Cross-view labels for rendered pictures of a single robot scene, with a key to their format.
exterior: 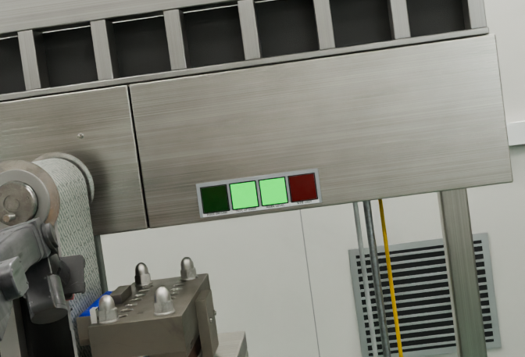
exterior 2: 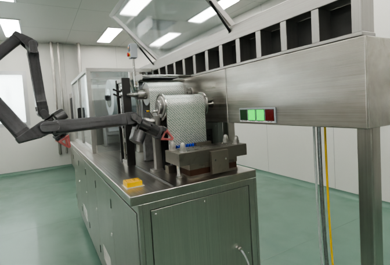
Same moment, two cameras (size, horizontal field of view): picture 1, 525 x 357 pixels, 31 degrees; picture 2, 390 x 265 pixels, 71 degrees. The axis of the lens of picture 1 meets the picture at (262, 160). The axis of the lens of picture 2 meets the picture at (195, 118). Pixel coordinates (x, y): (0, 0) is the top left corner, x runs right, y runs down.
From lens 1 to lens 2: 1.34 m
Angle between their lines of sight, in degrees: 57
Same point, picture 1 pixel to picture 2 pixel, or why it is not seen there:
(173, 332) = (177, 159)
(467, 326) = (364, 206)
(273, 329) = not seen: outside the picture
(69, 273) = (159, 131)
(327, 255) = not seen: outside the picture
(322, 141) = (278, 94)
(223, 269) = not seen: outside the picture
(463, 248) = (366, 162)
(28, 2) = (206, 40)
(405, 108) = (312, 80)
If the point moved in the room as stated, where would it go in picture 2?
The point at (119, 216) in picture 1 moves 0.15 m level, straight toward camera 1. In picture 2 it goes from (221, 116) to (203, 118)
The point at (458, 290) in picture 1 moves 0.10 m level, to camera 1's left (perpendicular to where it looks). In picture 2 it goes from (361, 184) to (336, 179)
